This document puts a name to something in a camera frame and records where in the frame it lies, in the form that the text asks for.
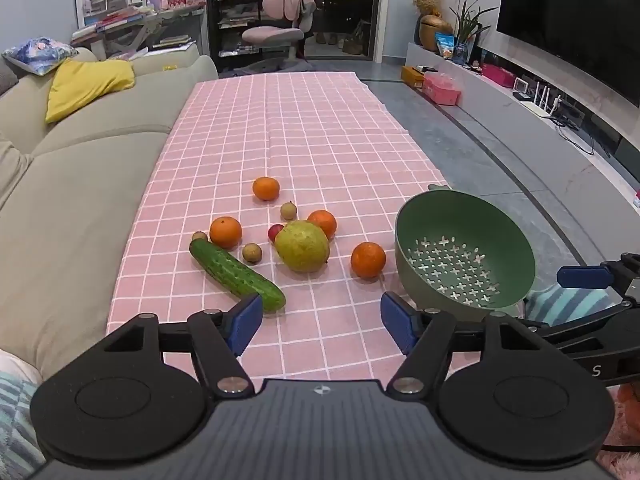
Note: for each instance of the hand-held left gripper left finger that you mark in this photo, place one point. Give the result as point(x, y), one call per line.
point(245, 322)

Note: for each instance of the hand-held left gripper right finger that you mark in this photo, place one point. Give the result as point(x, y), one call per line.
point(397, 322)

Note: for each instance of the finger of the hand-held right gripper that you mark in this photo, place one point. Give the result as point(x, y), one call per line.
point(590, 322)
point(585, 277)

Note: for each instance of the green cucumber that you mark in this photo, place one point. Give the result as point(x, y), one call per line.
point(225, 266)

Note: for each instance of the orange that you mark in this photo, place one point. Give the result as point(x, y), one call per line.
point(368, 260)
point(325, 220)
point(265, 188)
point(225, 232)

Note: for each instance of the small brown kiwi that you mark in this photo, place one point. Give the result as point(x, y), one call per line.
point(252, 253)

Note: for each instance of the green colander bowl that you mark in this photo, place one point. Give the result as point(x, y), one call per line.
point(450, 220)

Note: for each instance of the brown longan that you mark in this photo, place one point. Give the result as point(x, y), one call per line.
point(288, 210)
point(199, 236)

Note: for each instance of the teal striped cloth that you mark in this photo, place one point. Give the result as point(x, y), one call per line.
point(565, 305)
point(15, 410)

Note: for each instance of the red cherry tomato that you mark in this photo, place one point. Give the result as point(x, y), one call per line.
point(273, 233)

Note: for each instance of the white router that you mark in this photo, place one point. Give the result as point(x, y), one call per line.
point(537, 105)

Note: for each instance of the pink checked tablecloth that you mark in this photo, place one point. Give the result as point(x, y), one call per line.
point(300, 135)

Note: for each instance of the beige sofa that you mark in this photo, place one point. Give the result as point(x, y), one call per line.
point(75, 210)

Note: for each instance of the grey television cabinet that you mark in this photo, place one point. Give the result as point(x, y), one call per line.
point(480, 95)

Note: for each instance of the magenta box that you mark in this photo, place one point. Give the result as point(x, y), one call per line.
point(497, 75)

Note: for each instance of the pink box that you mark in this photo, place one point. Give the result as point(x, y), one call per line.
point(442, 90)

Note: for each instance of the orange box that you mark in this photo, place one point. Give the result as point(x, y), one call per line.
point(412, 77)

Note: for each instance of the black television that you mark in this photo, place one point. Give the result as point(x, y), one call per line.
point(565, 10)

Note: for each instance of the blue snack bag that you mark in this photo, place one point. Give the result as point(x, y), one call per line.
point(445, 45)

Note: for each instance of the green potted plant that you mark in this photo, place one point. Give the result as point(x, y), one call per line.
point(467, 22)

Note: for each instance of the yellow pillow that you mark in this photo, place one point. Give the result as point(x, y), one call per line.
point(85, 85)

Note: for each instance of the gold vase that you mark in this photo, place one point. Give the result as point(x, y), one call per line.
point(434, 30)

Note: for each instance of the dark shelf unit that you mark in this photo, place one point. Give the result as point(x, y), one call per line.
point(235, 10)

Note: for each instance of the pink swivel chair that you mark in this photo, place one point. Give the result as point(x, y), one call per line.
point(280, 10)

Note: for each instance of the dried flower bunch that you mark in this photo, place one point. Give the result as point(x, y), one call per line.
point(427, 1)

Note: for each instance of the cluttered white desk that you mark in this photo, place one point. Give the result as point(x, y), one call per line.
point(130, 15)

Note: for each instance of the blue patterned pillow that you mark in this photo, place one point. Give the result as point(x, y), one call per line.
point(40, 52)

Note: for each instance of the small white frame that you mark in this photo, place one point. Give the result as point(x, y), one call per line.
point(522, 86)

